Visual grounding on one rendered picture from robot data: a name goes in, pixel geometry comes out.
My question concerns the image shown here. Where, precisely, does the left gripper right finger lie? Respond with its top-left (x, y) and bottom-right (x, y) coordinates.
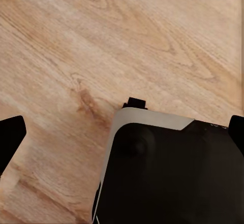
top-left (228, 115), bottom-right (244, 155)

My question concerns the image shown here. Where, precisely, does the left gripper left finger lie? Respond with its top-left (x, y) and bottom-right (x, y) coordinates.
top-left (0, 115), bottom-right (26, 176)

